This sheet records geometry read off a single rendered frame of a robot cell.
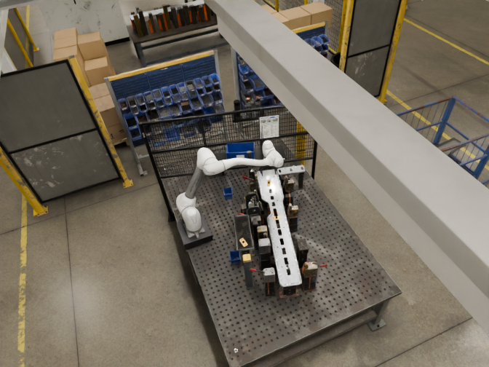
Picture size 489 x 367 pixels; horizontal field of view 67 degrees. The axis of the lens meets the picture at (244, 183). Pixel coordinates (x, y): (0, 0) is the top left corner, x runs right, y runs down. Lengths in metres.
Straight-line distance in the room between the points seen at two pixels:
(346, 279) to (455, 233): 3.01
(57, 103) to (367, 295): 3.86
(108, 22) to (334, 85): 8.89
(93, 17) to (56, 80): 4.96
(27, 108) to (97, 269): 2.02
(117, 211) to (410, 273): 3.75
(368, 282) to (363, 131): 2.94
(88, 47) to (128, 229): 3.62
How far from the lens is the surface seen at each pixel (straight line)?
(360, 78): 6.34
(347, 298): 3.49
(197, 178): 3.53
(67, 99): 4.80
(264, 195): 3.73
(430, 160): 0.69
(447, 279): 0.66
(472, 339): 4.47
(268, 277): 3.16
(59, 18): 9.52
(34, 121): 4.96
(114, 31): 9.66
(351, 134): 0.72
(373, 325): 4.19
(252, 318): 3.36
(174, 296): 4.37
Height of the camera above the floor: 3.77
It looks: 46 degrees down
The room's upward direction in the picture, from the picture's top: 6 degrees counter-clockwise
